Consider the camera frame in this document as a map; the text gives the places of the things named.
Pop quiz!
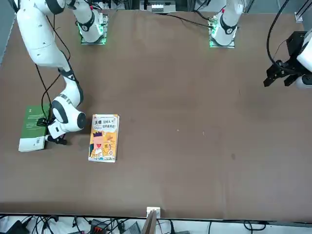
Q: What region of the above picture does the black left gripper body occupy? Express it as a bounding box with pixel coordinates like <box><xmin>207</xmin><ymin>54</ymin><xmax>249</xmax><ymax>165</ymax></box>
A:
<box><xmin>286</xmin><ymin>31</ymin><xmax>306</xmax><ymax>60</ymax></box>

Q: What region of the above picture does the green and white book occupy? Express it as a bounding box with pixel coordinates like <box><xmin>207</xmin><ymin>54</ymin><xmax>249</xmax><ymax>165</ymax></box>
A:
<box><xmin>18</xmin><ymin>103</ymin><xmax>52</xmax><ymax>153</ymax></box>

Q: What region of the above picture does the orange cartoon cover book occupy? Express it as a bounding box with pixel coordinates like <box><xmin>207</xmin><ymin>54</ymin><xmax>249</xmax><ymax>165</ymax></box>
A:
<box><xmin>88</xmin><ymin>113</ymin><xmax>120</xmax><ymax>163</ymax></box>

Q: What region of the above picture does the black power adapter box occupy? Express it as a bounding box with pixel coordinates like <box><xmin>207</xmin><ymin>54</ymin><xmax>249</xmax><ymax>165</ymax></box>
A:
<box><xmin>6</xmin><ymin>220</ymin><xmax>28</xmax><ymax>234</ymax></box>

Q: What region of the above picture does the orange and black connector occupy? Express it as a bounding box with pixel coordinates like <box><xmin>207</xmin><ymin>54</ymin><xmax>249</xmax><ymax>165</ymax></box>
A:
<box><xmin>89</xmin><ymin>219</ymin><xmax>108</xmax><ymax>234</ymax></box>

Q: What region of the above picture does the ribbed power adapter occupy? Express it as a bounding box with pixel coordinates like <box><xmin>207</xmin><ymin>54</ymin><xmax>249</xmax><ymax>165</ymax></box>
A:
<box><xmin>126</xmin><ymin>221</ymin><xmax>141</xmax><ymax>234</ymax></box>

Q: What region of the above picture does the grey power strip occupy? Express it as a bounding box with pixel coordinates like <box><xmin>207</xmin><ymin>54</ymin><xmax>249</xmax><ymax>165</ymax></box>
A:
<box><xmin>151</xmin><ymin>3</ymin><xmax>176</xmax><ymax>14</ymax></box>

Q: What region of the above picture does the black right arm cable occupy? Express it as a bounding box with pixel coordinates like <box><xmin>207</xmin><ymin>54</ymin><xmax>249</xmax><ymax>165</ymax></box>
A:
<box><xmin>35</xmin><ymin>14</ymin><xmax>72</xmax><ymax>122</ymax></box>

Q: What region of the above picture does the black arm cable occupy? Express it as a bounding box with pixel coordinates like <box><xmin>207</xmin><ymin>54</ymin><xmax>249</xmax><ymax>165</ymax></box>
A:
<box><xmin>35</xmin><ymin>14</ymin><xmax>72</xmax><ymax>122</ymax></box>
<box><xmin>266</xmin><ymin>0</ymin><xmax>292</xmax><ymax>65</ymax></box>

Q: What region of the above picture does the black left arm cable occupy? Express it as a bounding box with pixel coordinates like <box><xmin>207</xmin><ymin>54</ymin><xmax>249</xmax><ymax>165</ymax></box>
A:
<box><xmin>266</xmin><ymin>0</ymin><xmax>292</xmax><ymax>65</ymax></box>

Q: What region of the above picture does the aluminium frame corner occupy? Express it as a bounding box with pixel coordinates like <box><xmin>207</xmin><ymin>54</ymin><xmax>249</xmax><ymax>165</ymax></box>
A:
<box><xmin>294</xmin><ymin>4</ymin><xmax>308</xmax><ymax>23</ymax></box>

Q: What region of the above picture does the black table cable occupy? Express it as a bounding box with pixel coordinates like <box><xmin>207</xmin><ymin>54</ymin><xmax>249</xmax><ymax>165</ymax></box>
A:
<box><xmin>156</xmin><ymin>12</ymin><xmax>213</xmax><ymax>28</ymax></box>

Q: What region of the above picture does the white post bracket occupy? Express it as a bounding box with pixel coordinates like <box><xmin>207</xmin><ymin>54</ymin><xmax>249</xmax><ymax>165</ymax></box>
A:
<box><xmin>146</xmin><ymin>206</ymin><xmax>161</xmax><ymax>218</ymax></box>

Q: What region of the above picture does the aluminium profile post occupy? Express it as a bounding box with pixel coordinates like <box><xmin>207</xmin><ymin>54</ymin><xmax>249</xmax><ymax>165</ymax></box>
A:
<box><xmin>140</xmin><ymin>210</ymin><xmax>158</xmax><ymax>234</ymax></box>

